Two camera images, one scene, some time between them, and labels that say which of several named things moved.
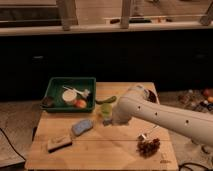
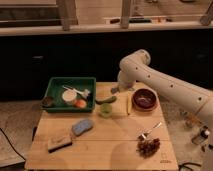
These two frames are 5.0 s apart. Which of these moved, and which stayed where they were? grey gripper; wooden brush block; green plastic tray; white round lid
Moved: grey gripper
Stayed: white round lid; green plastic tray; wooden brush block
